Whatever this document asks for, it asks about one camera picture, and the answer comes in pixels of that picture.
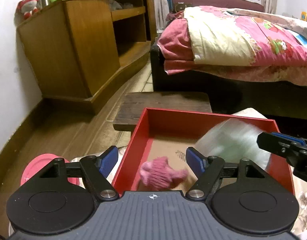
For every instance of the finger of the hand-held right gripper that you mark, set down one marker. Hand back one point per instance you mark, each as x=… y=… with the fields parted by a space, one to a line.
x=303 y=166
x=278 y=142

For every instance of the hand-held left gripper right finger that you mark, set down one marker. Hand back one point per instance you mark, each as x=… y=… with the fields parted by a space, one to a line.
x=194 y=160

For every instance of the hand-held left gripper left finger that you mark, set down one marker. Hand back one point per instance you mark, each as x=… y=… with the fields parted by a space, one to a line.
x=110 y=159

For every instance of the pink knitted hat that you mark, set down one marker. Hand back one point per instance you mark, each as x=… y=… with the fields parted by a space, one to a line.
x=156 y=173

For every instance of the pale green soft cloth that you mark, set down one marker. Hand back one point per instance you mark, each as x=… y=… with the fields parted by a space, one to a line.
x=231 y=142

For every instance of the red cardboard box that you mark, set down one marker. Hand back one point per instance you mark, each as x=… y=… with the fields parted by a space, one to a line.
x=173 y=122

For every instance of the dark wooden low stool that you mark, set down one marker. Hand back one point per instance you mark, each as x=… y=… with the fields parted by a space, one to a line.
x=133 y=110

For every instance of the bed with pink quilt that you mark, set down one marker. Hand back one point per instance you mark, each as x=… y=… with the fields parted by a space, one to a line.
x=193 y=90

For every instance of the pink round lid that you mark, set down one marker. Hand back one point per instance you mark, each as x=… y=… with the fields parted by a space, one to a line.
x=37 y=165

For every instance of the pink bed sheet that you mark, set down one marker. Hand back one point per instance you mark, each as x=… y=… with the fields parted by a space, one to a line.
x=176 y=45

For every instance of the pink floral quilt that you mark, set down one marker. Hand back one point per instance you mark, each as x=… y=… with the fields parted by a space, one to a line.
x=231 y=35

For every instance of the wooden cabinet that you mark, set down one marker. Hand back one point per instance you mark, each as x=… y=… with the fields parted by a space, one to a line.
x=88 y=42

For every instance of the maroon headboard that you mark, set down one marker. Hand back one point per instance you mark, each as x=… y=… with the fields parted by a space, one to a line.
x=213 y=1

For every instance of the red white plush toy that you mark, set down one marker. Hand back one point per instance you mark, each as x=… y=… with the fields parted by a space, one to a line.
x=28 y=6

